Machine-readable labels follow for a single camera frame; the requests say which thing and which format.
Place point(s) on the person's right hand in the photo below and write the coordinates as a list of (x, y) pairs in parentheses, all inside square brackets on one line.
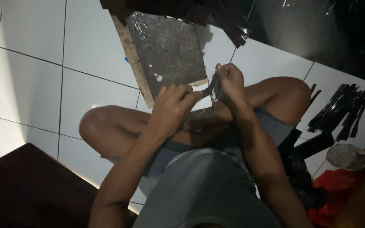
[(231, 84)]

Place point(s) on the person's left hand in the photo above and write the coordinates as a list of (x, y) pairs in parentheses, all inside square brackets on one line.
[(169, 109)]

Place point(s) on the person's right fingers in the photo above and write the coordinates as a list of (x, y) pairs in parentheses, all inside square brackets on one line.
[(228, 71)]

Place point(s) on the person's left fingers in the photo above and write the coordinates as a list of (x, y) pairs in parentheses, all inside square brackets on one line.
[(187, 93)]

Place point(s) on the black plastic strip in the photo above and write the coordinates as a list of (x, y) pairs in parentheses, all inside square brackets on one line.
[(210, 87)]

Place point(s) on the plastic-wrapped wooden board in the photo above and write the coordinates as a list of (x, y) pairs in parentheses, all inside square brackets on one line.
[(166, 53)]

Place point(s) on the person's right leg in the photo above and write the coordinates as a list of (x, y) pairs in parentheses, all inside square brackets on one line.
[(274, 98)]

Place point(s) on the person's leg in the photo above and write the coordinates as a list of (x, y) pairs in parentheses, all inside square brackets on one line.
[(274, 98), (112, 129)]

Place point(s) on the heap of black plastic pieces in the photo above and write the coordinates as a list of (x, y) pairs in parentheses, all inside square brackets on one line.
[(201, 14)]

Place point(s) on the person's blue-grey shorts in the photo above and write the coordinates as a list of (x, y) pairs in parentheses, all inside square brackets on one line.
[(274, 125)]

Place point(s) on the person's left leg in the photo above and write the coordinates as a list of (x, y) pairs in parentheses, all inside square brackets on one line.
[(112, 129)]

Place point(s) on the person's grey shirt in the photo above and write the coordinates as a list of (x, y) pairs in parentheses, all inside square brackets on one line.
[(201, 193)]

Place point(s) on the large black plastic sheet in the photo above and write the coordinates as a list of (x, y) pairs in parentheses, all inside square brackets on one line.
[(322, 31)]

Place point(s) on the wide black plastic piece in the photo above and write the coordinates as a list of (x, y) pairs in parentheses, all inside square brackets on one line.
[(315, 145)]

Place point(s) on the pile of black plastic strips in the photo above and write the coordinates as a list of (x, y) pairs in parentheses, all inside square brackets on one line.
[(341, 107)]

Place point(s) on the crumpled black plastic bag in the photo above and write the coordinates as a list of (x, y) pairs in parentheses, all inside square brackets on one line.
[(299, 174)]

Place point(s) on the grey round lid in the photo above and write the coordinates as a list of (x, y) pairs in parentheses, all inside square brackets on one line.
[(347, 156)]

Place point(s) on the red cloth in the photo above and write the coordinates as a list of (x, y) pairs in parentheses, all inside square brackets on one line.
[(334, 198)]

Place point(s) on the dark brown cabinet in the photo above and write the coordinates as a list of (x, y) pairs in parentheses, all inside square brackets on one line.
[(30, 190)]

